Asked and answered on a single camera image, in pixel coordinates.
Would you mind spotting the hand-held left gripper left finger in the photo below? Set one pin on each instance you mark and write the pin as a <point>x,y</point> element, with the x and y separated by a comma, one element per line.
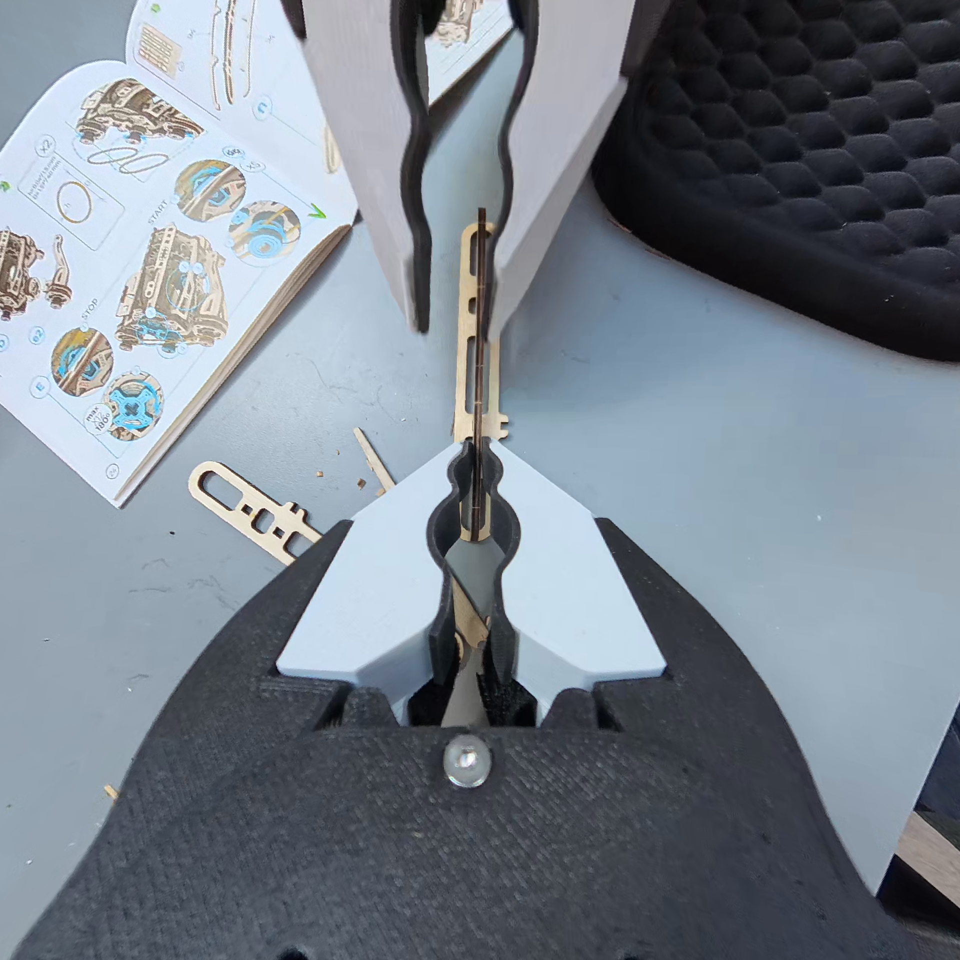
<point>352,600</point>

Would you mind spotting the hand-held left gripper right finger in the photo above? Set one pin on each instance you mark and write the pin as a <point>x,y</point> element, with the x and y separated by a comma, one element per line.
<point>570,600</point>

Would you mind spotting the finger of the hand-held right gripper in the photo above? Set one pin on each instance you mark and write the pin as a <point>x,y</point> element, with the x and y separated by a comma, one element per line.
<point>360,112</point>
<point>570,90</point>

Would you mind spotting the thin dark-edged wooden model part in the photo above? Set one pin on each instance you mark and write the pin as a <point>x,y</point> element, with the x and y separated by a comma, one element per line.
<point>480,300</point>

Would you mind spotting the slotted wooden model strip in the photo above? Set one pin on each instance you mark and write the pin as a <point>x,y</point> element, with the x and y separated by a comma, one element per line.
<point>465,375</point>

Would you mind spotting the model instruction booklet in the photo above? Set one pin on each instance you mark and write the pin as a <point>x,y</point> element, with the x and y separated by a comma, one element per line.
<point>187,300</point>

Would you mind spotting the wooden strip under booklet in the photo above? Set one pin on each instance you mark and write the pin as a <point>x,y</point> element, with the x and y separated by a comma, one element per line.
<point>332,150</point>

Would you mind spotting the slotted wooden part with tabs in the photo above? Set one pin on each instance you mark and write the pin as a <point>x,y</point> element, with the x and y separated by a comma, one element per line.
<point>296,525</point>

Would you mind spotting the small wooden piece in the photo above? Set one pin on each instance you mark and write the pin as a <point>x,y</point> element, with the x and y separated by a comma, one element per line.
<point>469,615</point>

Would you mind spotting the small wooden stick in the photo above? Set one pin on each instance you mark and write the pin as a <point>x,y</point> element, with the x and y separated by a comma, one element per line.
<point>375,465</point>

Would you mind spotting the black honeycomb cushion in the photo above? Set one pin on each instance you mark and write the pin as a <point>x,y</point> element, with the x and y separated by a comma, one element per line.
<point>787,150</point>

